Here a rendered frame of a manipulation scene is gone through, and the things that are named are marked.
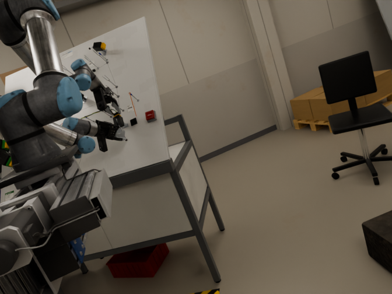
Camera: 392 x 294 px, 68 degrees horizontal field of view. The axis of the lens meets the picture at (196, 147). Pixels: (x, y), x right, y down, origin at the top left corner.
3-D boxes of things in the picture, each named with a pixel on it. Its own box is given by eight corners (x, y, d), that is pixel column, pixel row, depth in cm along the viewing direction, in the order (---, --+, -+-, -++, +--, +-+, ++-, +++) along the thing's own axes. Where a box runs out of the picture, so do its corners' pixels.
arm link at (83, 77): (72, 97, 141) (73, 86, 149) (94, 88, 142) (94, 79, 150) (63, 83, 136) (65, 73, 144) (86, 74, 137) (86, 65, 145)
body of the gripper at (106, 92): (114, 94, 168) (101, 77, 160) (114, 102, 162) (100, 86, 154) (103, 100, 169) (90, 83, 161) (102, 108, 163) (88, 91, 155)
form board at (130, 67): (2, 210, 186) (-1, 210, 185) (7, 77, 222) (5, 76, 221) (170, 160, 159) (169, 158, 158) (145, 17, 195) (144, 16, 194)
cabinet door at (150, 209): (192, 230, 172) (168, 171, 163) (112, 249, 185) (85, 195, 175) (193, 228, 175) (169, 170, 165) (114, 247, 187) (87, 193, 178)
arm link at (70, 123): (59, 133, 139) (62, 116, 140) (81, 137, 147) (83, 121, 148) (68, 133, 134) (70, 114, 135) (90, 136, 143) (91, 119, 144)
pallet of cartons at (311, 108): (355, 99, 445) (349, 72, 435) (407, 100, 365) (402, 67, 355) (290, 128, 424) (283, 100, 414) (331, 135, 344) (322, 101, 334)
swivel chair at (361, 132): (430, 164, 221) (410, 42, 199) (361, 193, 216) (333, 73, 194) (371, 148, 278) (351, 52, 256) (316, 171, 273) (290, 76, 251)
